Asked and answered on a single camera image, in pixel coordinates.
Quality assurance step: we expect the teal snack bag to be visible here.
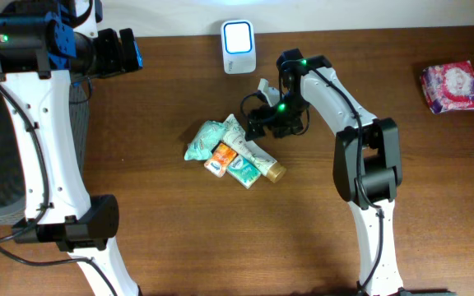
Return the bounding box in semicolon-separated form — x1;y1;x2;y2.
184;121;226;160

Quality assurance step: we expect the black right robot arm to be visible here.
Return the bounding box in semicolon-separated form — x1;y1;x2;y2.
245;49;403;295

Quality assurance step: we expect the purple tissue pack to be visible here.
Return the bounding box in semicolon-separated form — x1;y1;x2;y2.
420;60;474;114

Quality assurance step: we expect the white cream tube gold cap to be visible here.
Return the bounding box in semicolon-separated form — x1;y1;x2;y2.
222;113;286;183

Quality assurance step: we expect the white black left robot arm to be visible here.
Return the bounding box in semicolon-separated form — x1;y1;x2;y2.
0;0;143;295

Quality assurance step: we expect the orange tissue packet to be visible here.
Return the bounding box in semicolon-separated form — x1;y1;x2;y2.
204;143;237;178

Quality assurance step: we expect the teal tissue packet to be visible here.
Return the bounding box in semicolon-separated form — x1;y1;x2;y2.
227;155;261;189

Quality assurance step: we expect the white barcode scanner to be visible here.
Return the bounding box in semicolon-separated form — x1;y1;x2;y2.
221;20;257;75

